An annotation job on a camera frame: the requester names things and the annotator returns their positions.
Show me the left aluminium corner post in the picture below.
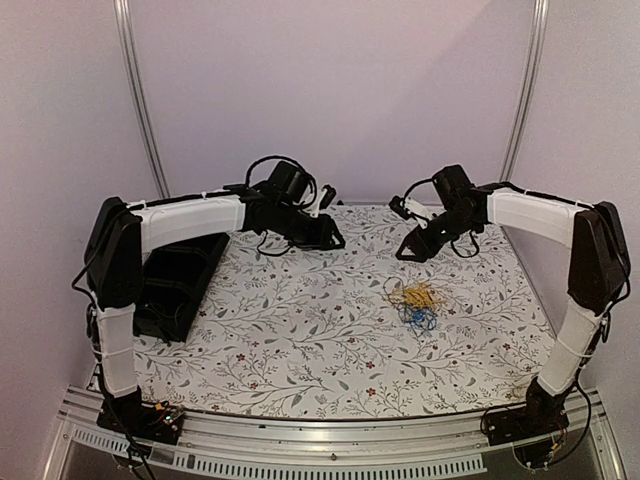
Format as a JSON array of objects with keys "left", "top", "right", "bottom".
[{"left": 113, "top": 0, "right": 170, "bottom": 199}]

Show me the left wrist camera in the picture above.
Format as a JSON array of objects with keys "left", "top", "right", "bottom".
[{"left": 307, "top": 185, "right": 337, "bottom": 218}]

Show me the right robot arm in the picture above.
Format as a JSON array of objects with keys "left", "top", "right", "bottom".
[{"left": 389, "top": 164, "right": 632, "bottom": 436}]

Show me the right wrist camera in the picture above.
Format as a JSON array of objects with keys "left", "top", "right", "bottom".
[{"left": 389, "top": 196, "right": 429, "bottom": 221}]

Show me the right aluminium corner post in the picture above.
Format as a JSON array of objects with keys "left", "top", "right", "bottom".
[{"left": 500, "top": 0, "right": 549, "bottom": 181}]

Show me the floral patterned table mat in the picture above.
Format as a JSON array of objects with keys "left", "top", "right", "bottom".
[{"left": 134, "top": 206, "right": 554, "bottom": 419}]

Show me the black three-compartment bin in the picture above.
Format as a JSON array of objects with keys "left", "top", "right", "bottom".
[{"left": 133, "top": 233, "right": 230, "bottom": 344}]

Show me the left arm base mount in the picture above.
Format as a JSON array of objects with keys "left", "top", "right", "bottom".
[{"left": 97, "top": 390, "right": 185, "bottom": 445}]

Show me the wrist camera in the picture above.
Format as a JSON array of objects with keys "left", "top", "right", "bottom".
[
  {"left": 389, "top": 196, "right": 429, "bottom": 221},
  {"left": 307, "top": 185, "right": 337, "bottom": 218}
]

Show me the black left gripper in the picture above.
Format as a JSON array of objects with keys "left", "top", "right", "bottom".
[{"left": 274, "top": 204, "right": 347, "bottom": 252}]

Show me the aluminium corner post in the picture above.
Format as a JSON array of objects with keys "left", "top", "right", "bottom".
[
  {"left": 113, "top": 0, "right": 170, "bottom": 199},
  {"left": 500, "top": 0, "right": 549, "bottom": 181}
]

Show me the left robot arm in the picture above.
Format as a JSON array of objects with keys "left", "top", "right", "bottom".
[{"left": 71, "top": 155, "right": 345, "bottom": 434}]

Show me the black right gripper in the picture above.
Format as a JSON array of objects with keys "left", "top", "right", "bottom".
[{"left": 397, "top": 207, "right": 480, "bottom": 263}]

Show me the thin black cable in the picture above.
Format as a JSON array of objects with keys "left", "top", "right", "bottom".
[{"left": 137, "top": 289, "right": 194, "bottom": 336}]

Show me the yellow cable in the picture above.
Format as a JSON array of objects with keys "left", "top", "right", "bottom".
[{"left": 382, "top": 277, "right": 451, "bottom": 314}]

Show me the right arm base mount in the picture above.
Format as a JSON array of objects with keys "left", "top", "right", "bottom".
[{"left": 480, "top": 407, "right": 569, "bottom": 469}]

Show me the aluminium front rail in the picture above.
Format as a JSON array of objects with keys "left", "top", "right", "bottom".
[{"left": 44, "top": 387, "right": 627, "bottom": 479}]

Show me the blue cable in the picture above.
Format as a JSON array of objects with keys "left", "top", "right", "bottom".
[{"left": 398, "top": 304, "right": 440, "bottom": 339}]

